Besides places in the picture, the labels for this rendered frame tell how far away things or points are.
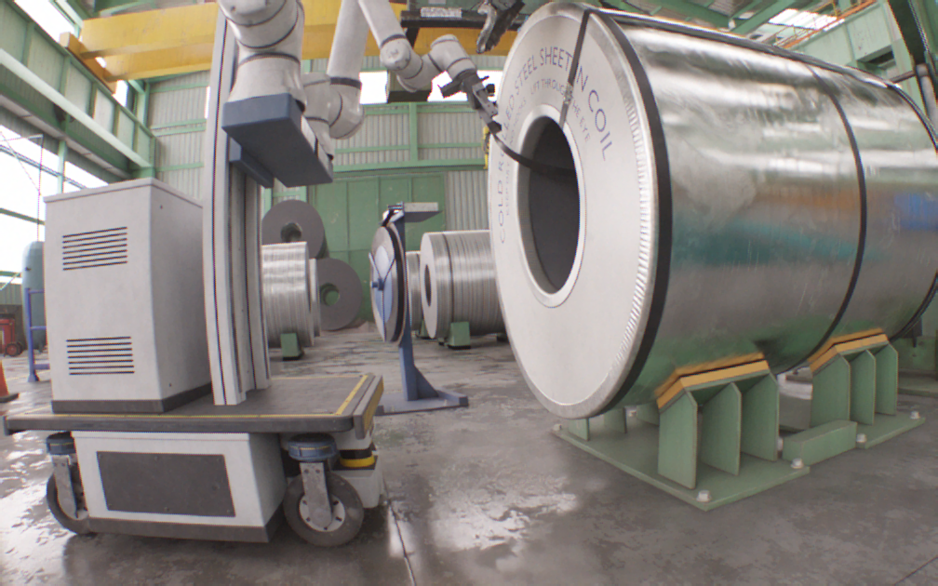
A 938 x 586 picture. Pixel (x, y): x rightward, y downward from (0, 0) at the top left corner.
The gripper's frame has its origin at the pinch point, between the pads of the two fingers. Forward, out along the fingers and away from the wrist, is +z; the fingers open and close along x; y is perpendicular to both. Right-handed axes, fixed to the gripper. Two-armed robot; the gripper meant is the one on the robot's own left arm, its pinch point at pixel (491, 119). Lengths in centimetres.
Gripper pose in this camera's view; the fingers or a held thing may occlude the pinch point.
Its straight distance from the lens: 167.5
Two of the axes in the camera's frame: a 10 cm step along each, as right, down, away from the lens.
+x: 0.4, 1.3, 9.9
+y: 8.9, -4.6, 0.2
